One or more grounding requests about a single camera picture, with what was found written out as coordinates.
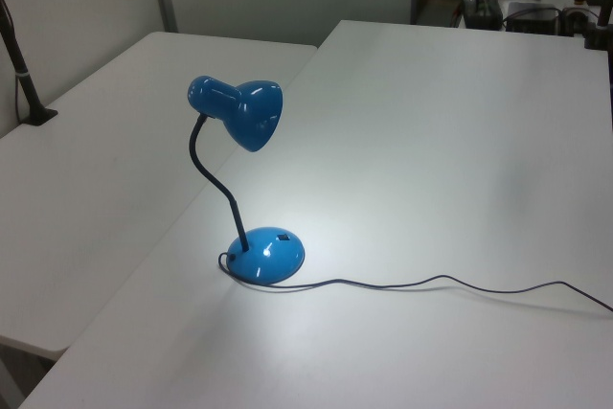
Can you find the blue gooseneck desk lamp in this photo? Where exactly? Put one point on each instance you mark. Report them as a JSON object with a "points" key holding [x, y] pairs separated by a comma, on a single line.
{"points": [[258, 112]]}

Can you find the black electronic device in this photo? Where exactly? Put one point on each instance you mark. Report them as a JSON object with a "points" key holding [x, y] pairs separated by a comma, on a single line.
{"points": [[531, 21]]}

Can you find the black pole with table clamp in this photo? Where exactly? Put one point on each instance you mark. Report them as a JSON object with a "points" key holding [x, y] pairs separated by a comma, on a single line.
{"points": [[29, 88]]}

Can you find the dark stand clamp with pole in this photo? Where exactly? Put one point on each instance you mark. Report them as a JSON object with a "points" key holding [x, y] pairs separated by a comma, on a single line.
{"points": [[598, 38]]}

